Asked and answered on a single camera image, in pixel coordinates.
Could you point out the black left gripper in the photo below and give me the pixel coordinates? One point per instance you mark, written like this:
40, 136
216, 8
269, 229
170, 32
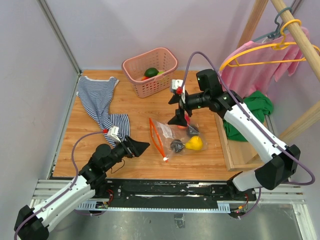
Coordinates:
133, 148

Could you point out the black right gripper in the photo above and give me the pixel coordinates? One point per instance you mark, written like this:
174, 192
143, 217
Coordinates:
179, 119

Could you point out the clear zip top bag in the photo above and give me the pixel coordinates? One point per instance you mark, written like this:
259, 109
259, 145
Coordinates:
163, 134

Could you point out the fake red-yellow mango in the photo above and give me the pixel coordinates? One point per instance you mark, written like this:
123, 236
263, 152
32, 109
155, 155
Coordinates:
144, 78

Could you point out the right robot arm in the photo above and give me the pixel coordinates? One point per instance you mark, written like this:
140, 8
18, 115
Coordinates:
279, 159

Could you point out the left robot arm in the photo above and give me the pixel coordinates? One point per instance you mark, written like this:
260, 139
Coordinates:
36, 223

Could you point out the fake dark purple fruit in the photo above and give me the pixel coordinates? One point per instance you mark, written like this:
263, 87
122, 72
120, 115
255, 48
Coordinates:
177, 146

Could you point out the fake yellow lemon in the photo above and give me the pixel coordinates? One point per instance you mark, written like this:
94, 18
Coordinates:
195, 143

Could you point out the green tank top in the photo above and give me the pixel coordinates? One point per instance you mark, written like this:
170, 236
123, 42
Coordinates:
259, 105

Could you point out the pink plastic basket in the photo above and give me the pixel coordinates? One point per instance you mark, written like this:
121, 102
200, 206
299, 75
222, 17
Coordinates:
160, 58

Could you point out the blue white striped shirt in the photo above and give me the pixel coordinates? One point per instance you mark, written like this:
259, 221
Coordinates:
96, 97

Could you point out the pink shirt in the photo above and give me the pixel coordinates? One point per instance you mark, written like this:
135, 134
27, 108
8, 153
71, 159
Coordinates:
247, 79

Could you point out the yellow clothes hanger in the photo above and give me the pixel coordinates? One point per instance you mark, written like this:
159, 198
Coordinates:
272, 53

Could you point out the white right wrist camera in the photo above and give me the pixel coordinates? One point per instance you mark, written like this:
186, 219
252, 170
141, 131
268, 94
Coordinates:
177, 88

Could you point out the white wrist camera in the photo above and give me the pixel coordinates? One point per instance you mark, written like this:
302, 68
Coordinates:
111, 134
177, 88

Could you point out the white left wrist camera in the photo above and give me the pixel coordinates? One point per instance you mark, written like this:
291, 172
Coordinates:
111, 134

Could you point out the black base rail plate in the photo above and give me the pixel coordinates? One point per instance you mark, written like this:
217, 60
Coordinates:
170, 194

